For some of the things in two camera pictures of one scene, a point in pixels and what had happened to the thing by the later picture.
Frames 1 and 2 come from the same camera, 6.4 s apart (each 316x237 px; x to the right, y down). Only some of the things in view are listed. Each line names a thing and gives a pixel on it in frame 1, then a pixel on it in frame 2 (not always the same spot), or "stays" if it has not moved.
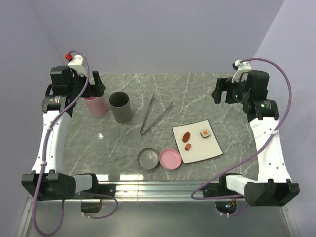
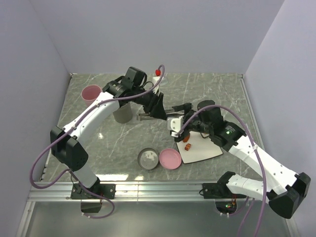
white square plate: [200, 148] stays
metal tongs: [141, 132] -> [170, 111]
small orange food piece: [187, 146] stays
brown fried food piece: [186, 137] stays
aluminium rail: [166, 192] stays
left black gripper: [96, 90] -> [156, 107]
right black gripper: [224, 84] -> [186, 106]
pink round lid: [170, 159] stays
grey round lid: [147, 158] stays
